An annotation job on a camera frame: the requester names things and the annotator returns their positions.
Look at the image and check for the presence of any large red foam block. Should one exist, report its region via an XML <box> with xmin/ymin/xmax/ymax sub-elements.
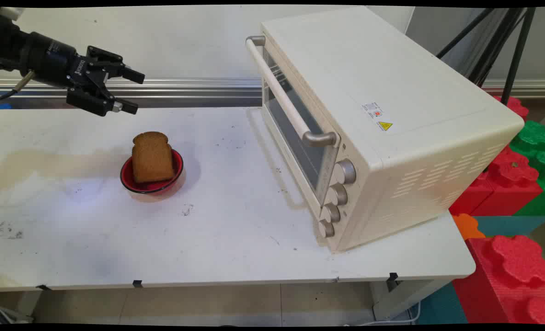
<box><xmin>452</xmin><ymin>234</ymin><xmax>545</xmax><ymax>325</ymax></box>

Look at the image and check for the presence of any cream toaster oven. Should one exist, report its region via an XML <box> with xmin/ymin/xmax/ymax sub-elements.
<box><xmin>259</xmin><ymin>6</ymin><xmax>525</xmax><ymax>253</ymax></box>

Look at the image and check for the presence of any red bowl black rim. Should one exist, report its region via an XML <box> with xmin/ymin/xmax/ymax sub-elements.
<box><xmin>120</xmin><ymin>148</ymin><xmax>184</xmax><ymax>194</ymax></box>

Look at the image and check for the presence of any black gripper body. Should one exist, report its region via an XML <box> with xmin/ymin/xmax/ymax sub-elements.
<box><xmin>20</xmin><ymin>31</ymin><xmax>99</xmax><ymax>90</ymax></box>

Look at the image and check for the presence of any teal foam mat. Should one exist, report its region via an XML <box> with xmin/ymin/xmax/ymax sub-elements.
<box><xmin>412</xmin><ymin>282</ymin><xmax>469</xmax><ymax>325</ymax></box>
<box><xmin>472</xmin><ymin>215</ymin><xmax>545</xmax><ymax>238</ymax></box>

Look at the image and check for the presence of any white table leg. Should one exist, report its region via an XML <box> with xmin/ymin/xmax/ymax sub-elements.
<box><xmin>370</xmin><ymin>278</ymin><xmax>453</xmax><ymax>321</ymax></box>

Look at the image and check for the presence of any warning label sticker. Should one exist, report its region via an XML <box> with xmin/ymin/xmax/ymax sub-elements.
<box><xmin>361</xmin><ymin>102</ymin><xmax>394</xmax><ymax>133</ymax></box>

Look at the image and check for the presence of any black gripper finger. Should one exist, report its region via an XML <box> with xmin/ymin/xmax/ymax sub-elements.
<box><xmin>86</xmin><ymin>46</ymin><xmax>145</xmax><ymax>85</ymax></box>
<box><xmin>66</xmin><ymin>78</ymin><xmax>139</xmax><ymax>117</ymax></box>

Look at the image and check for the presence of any aluminium rail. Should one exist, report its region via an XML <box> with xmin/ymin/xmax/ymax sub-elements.
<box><xmin>0</xmin><ymin>78</ymin><xmax>545</xmax><ymax>100</ymax></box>

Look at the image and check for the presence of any black tripod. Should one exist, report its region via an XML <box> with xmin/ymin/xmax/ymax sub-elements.
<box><xmin>436</xmin><ymin>7</ymin><xmax>537</xmax><ymax>106</ymax></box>

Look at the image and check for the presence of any small red foam block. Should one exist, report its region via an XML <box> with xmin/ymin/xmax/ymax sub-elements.
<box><xmin>491</xmin><ymin>95</ymin><xmax>530</xmax><ymax>121</ymax></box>

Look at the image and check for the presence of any glass oven door with handle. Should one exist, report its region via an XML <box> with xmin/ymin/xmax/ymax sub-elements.
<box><xmin>246</xmin><ymin>35</ymin><xmax>342</xmax><ymax>208</ymax></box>

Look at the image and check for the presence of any white floor cable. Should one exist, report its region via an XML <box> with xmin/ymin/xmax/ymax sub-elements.
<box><xmin>345</xmin><ymin>301</ymin><xmax>421</xmax><ymax>326</ymax></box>

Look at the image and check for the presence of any brown toast bread slice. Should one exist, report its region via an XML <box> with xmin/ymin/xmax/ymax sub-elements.
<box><xmin>132</xmin><ymin>131</ymin><xmax>175</xmax><ymax>184</ymax></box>

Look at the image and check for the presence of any green foam block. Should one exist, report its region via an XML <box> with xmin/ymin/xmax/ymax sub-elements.
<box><xmin>509</xmin><ymin>120</ymin><xmax>545</xmax><ymax>217</ymax></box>

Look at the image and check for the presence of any orange foam piece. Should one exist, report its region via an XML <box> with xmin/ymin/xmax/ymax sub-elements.
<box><xmin>452</xmin><ymin>213</ymin><xmax>486</xmax><ymax>241</ymax></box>

